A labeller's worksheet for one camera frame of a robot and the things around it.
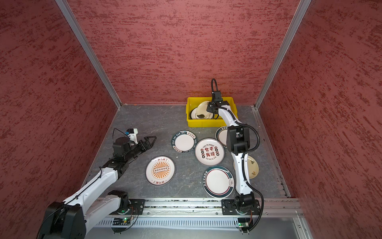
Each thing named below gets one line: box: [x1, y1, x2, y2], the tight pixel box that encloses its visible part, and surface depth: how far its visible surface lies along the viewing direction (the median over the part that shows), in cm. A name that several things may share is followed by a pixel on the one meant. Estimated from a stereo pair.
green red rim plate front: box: [202, 165, 235, 199], surface depth 85 cm
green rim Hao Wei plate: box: [171, 129, 198, 154], surface depth 100 cm
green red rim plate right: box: [215, 125, 229, 148], surface depth 105 cm
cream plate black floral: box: [194, 101, 214, 120], surface depth 116 cm
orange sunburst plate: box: [145, 155, 176, 187], surface depth 87 cm
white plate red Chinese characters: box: [194, 137, 225, 166], surface depth 96 cm
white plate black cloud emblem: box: [190, 103, 202, 120], surface depth 116 cm
